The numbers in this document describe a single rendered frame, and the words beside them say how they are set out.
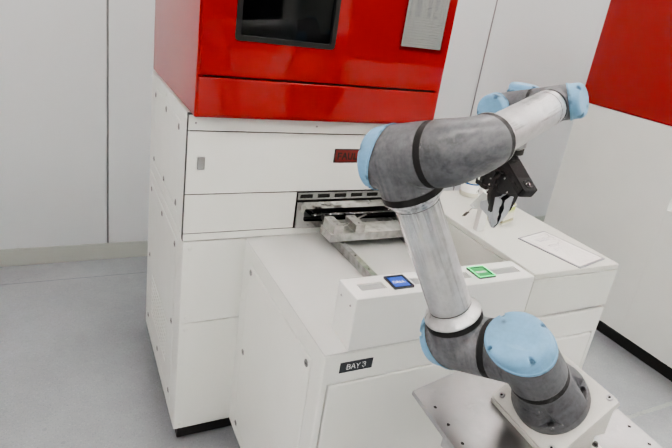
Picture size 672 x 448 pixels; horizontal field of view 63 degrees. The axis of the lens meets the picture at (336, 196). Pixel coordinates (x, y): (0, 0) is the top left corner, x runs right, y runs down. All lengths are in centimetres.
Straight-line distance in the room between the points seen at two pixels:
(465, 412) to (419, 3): 116
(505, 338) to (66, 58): 252
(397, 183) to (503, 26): 320
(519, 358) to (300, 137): 99
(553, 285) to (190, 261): 108
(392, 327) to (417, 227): 42
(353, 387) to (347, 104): 83
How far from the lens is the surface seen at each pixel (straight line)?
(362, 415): 149
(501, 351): 106
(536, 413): 119
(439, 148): 87
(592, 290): 181
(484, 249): 172
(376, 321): 132
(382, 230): 184
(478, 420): 125
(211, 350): 199
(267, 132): 169
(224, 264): 182
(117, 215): 331
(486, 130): 90
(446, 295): 107
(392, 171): 93
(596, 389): 126
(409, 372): 148
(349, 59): 169
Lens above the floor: 159
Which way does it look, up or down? 20 degrees down
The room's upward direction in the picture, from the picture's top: 9 degrees clockwise
